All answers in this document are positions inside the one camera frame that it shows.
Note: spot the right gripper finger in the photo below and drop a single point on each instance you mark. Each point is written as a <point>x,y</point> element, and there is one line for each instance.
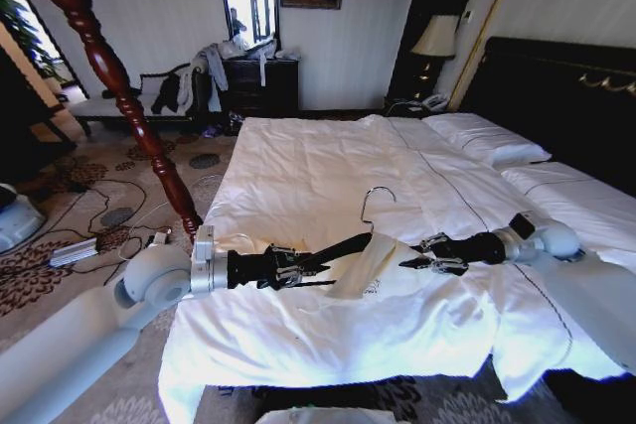
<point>433,241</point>
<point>437,264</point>

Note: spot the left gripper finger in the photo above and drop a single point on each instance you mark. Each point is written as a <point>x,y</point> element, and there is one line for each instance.
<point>298,257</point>
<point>293,277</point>

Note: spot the black hanger with silver hook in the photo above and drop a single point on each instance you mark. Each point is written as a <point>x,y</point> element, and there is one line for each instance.
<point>348,245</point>

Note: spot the cream cloth garment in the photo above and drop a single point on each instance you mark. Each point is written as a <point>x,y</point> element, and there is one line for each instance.
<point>365,270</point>

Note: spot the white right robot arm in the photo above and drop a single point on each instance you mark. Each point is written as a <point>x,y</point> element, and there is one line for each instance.
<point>586,285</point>

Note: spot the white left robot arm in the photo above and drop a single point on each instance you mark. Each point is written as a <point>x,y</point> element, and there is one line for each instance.
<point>74,334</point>

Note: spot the black bed headboard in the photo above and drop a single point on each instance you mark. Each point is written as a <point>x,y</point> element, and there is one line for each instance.
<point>556,96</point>

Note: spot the white duvet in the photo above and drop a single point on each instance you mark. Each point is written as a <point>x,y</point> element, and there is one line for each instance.
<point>323,171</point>

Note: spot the white power strip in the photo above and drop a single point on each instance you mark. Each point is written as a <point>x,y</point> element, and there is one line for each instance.
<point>159,239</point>

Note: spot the white pillow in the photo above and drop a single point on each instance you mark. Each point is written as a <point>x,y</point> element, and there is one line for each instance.
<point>482,138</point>
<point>571,190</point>

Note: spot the dark nightstand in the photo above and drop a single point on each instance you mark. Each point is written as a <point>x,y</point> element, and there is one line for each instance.
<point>405,107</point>

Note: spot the white telephone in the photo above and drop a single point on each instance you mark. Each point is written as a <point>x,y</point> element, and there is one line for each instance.
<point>434,101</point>

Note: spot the white robot front shell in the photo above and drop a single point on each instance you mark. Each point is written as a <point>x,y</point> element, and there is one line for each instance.
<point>323,416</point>

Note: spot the dark wooden dresser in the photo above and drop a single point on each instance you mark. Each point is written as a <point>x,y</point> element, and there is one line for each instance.
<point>261,86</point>

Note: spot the silver metal box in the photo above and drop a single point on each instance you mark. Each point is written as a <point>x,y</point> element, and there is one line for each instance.
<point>73,251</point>

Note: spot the black garment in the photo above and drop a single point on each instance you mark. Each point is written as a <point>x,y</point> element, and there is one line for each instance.
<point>171,91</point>

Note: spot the grey garment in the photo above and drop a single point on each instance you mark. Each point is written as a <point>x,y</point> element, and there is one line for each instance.
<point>216,71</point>

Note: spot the table lamp with cream shade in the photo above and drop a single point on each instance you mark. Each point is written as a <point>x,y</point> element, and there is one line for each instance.
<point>434,37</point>

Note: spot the white items pile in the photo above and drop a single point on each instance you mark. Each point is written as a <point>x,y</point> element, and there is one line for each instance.
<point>278,52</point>

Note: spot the dark wooden cushioned bench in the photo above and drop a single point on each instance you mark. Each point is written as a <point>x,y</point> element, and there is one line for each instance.
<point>109,106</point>

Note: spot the white rounded machine base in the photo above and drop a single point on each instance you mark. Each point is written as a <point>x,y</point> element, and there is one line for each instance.
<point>17,218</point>

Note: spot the person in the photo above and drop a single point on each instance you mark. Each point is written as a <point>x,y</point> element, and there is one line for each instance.
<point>237,24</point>

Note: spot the red wooden coat stand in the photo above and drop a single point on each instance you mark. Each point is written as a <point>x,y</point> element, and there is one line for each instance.
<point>102,61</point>

